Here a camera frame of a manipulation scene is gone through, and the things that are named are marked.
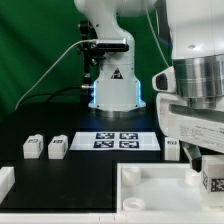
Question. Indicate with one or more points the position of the white fiducial tag sheet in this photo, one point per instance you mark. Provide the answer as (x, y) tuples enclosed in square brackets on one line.
[(131, 141)]

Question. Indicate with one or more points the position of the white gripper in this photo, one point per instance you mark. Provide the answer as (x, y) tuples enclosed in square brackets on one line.
[(201, 127)]

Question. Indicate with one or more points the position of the silver fixed camera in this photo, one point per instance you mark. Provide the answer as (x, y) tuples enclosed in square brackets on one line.
[(112, 45)]

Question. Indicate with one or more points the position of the white L-shaped obstacle fence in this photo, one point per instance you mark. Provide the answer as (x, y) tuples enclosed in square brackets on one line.
[(127, 217)]

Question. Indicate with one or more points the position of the white square tabletop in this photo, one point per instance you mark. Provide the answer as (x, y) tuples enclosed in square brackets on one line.
[(159, 187)]

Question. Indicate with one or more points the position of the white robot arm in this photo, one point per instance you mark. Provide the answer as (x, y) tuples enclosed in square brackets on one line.
[(190, 99)]

